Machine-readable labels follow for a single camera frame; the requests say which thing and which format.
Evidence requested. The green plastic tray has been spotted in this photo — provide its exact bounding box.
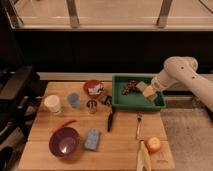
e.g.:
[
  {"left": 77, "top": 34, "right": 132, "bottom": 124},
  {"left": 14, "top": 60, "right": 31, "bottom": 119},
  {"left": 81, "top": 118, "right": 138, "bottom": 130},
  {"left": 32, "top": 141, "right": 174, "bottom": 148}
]
[{"left": 112, "top": 75, "right": 166, "bottom": 112}]

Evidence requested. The blue sponge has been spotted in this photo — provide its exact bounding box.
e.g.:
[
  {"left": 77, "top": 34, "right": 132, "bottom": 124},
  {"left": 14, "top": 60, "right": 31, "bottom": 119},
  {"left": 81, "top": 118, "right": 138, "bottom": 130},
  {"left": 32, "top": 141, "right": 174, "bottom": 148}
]
[{"left": 84, "top": 128, "right": 100, "bottom": 151}]

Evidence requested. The purple bowl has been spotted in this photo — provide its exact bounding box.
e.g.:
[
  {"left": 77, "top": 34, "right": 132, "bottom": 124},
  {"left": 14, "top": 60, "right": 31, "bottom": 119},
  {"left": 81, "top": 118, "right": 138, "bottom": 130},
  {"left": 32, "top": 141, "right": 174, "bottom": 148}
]
[{"left": 49, "top": 127, "right": 80, "bottom": 158}]

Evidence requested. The black chair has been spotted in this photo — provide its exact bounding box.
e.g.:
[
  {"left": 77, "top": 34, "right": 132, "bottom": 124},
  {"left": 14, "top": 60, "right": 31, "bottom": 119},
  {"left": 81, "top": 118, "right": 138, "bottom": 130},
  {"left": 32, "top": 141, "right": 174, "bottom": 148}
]
[{"left": 0, "top": 65, "right": 41, "bottom": 171}]

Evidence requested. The black handled knife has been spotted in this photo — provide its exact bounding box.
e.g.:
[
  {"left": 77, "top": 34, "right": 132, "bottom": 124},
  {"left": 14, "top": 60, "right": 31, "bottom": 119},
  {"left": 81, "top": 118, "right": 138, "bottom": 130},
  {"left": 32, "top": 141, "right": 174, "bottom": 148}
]
[{"left": 107, "top": 107, "right": 115, "bottom": 132}]

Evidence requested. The yellow banana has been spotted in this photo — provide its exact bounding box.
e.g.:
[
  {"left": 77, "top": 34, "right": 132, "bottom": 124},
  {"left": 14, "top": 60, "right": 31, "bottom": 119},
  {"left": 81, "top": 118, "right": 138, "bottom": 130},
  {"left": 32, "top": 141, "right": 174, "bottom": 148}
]
[{"left": 136, "top": 141, "right": 151, "bottom": 171}]

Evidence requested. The blue plastic cup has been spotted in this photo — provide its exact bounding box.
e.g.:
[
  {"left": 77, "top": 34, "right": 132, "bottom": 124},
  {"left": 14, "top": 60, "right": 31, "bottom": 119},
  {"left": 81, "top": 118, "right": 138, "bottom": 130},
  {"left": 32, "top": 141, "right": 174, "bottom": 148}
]
[{"left": 67, "top": 93, "right": 80, "bottom": 108}]

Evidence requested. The white cup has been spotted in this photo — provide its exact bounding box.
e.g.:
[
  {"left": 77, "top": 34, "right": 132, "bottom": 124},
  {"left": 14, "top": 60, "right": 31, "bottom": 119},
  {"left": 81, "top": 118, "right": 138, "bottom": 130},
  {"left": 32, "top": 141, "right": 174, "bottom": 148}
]
[{"left": 44, "top": 95, "right": 61, "bottom": 115}]

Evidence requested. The silver fork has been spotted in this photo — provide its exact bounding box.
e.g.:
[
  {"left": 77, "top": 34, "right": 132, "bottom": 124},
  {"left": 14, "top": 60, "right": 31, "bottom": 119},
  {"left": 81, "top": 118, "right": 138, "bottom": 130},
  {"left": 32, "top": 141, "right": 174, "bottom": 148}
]
[{"left": 136, "top": 113, "right": 142, "bottom": 140}]

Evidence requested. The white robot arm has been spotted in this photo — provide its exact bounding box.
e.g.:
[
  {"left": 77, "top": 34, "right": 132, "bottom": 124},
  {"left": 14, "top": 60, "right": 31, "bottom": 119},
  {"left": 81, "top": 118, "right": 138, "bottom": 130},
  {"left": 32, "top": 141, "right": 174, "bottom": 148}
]
[{"left": 143, "top": 57, "right": 213, "bottom": 112}]

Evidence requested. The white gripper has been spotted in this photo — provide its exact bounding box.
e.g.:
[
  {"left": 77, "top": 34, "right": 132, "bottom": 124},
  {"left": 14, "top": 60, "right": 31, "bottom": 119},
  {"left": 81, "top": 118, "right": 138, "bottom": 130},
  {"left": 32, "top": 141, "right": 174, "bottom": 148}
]
[{"left": 143, "top": 74, "right": 168, "bottom": 97}]

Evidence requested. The red bowl with white contents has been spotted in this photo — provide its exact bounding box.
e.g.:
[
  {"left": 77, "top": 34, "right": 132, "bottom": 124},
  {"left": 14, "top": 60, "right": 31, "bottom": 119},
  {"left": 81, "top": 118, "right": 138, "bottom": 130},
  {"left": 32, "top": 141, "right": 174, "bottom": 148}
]
[{"left": 83, "top": 80, "right": 104, "bottom": 98}]

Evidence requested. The small dark object by tray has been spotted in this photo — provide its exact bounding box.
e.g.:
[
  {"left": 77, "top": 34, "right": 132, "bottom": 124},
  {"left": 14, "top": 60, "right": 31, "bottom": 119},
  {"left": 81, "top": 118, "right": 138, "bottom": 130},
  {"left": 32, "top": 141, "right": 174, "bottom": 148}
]
[{"left": 102, "top": 95, "right": 112, "bottom": 106}]

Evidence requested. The red apple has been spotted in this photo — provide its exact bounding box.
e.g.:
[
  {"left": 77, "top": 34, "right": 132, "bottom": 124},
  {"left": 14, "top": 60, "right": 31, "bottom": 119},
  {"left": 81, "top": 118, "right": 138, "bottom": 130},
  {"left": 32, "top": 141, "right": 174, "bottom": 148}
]
[{"left": 146, "top": 137, "right": 161, "bottom": 153}]

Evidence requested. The small metal cup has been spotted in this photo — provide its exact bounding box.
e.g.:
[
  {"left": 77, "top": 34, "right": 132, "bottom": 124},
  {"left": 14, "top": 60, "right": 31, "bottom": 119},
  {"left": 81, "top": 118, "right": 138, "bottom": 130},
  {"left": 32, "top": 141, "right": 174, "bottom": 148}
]
[{"left": 86, "top": 99, "right": 97, "bottom": 114}]

